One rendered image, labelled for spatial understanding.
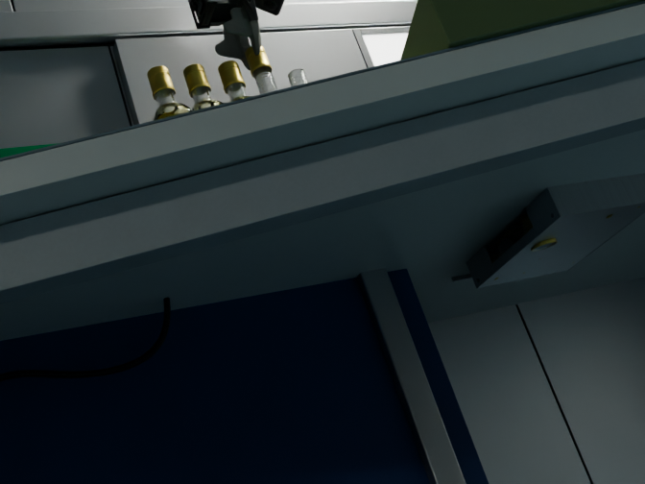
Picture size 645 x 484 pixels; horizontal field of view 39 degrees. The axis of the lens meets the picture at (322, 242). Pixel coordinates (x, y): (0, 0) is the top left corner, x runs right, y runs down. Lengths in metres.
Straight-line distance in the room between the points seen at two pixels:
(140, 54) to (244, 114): 0.87
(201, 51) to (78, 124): 0.27
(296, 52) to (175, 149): 0.99
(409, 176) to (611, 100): 0.22
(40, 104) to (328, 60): 0.54
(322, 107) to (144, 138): 0.16
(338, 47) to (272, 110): 1.00
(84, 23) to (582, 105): 1.01
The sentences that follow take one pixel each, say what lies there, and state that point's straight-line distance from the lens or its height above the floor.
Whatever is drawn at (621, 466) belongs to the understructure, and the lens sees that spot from 1.71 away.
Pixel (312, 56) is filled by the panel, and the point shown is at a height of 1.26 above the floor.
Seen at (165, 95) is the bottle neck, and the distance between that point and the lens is 1.45.
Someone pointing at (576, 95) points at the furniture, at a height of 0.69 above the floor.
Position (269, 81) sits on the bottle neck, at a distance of 1.52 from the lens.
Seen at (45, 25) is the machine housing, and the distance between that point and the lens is 1.68.
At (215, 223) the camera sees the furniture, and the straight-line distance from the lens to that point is 0.80.
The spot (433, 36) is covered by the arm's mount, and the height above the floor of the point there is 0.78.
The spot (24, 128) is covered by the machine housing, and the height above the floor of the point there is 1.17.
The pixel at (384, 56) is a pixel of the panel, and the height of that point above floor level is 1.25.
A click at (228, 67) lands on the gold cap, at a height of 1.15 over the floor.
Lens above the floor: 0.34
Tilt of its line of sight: 21 degrees up
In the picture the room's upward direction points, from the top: 19 degrees counter-clockwise
